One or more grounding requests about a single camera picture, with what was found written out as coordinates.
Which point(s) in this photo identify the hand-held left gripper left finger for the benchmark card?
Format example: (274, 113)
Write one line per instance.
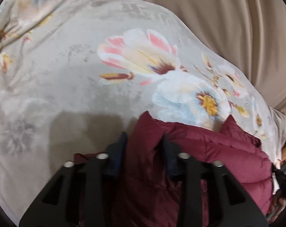
(119, 151)

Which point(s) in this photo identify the floral fleece blanket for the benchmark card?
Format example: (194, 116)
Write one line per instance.
(69, 80)

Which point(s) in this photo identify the maroon puffer jacket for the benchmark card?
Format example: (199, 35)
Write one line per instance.
(228, 156)

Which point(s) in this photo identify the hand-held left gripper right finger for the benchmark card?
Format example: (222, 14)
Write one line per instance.
(172, 165)

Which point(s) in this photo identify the beige curtain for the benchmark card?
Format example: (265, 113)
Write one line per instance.
(239, 28)

